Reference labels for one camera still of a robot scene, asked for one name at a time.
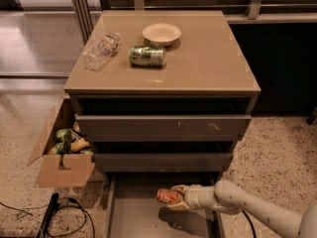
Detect open bottom drawer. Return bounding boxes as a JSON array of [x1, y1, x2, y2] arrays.
[[103, 173, 224, 238]]

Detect black cable floor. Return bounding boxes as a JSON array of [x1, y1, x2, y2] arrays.
[[0, 196, 96, 238], [242, 209, 258, 238]]

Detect grey drawer cabinet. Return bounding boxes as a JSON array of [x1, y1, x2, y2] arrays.
[[63, 10, 262, 183]]

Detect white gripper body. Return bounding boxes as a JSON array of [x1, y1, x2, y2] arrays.
[[184, 184, 217, 209]]

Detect green soda can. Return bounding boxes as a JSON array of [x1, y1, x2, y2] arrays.
[[129, 46, 166, 67]]

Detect white bowl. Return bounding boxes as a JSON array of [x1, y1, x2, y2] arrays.
[[143, 23, 181, 47]]

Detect cardboard box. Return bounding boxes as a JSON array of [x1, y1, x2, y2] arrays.
[[27, 96, 95, 187]]

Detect black bar on floor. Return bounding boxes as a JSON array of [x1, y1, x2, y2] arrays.
[[35, 192, 59, 238]]

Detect clear plastic water bottle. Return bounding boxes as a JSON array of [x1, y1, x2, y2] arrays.
[[82, 33, 121, 72]]

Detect snack items in box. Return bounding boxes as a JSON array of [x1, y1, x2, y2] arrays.
[[47, 122, 93, 155]]

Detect black cable right floor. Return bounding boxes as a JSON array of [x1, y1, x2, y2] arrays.
[[242, 209, 258, 238]]

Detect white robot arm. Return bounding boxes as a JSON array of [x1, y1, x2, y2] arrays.
[[157, 180, 317, 238]]

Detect top drawer front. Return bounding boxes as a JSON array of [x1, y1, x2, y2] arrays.
[[76, 115, 251, 142]]

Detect black cable left floor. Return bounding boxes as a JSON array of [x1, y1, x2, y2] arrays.
[[0, 196, 96, 238]]

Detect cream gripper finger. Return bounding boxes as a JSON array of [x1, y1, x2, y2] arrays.
[[171, 184, 188, 194], [165, 198, 189, 211]]

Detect middle drawer front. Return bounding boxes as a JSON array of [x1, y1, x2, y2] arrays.
[[92, 153, 233, 173]]

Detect red coke can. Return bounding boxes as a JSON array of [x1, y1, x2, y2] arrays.
[[157, 188, 181, 204]]

